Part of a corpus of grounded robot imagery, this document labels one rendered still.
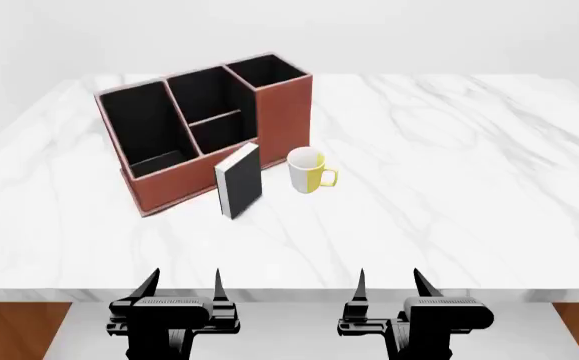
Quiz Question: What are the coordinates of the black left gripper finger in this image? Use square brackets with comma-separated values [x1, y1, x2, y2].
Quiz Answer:
[129, 267, 161, 301]
[212, 267, 232, 306]

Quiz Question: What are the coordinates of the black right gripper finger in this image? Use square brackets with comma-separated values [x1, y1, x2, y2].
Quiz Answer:
[412, 267, 445, 300]
[350, 267, 371, 304]

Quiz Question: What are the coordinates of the black hardcover book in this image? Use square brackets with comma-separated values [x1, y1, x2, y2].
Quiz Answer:
[213, 141, 264, 221]

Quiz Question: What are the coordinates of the brown leather desk caddy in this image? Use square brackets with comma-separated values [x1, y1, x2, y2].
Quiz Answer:
[93, 51, 314, 219]

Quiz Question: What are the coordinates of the white and yellow mug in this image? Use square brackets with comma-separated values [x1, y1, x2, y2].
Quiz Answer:
[286, 146, 340, 195]

